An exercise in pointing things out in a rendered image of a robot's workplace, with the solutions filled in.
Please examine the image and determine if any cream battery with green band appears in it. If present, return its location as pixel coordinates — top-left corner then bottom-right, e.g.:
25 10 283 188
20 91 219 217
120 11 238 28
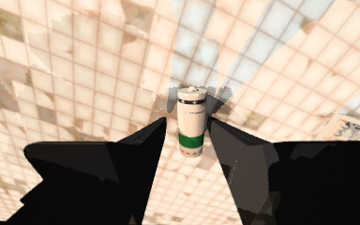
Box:
177 86 207 158

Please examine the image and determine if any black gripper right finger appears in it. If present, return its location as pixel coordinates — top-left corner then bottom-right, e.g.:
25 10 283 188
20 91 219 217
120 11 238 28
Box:
207 117 360 225

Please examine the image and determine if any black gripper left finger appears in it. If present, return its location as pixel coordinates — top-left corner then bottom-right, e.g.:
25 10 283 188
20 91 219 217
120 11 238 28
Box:
23 117 167 225

